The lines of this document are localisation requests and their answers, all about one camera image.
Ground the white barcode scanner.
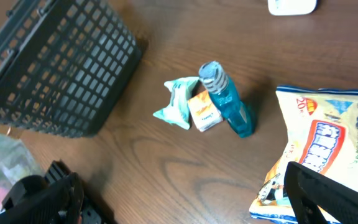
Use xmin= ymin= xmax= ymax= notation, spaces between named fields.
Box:
xmin=267 ymin=0 xmax=318 ymax=16

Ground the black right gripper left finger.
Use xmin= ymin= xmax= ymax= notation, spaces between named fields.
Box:
xmin=0 ymin=173 xmax=84 ymax=224

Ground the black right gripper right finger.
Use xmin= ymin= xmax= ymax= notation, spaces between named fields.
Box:
xmin=284 ymin=162 xmax=358 ymax=223

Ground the mint green tissue pack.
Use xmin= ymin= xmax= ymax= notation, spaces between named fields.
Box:
xmin=153 ymin=77 xmax=199 ymax=130

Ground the teal mouthwash bottle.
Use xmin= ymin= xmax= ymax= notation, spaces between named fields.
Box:
xmin=198 ymin=61 xmax=255 ymax=138

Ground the small orange box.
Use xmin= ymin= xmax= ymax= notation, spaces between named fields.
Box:
xmin=187 ymin=90 xmax=224 ymax=132

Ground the dark grey plastic basket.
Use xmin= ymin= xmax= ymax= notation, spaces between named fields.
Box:
xmin=0 ymin=0 xmax=142 ymax=138

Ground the yellow snack bag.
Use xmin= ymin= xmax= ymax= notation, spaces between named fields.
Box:
xmin=249 ymin=85 xmax=358 ymax=223

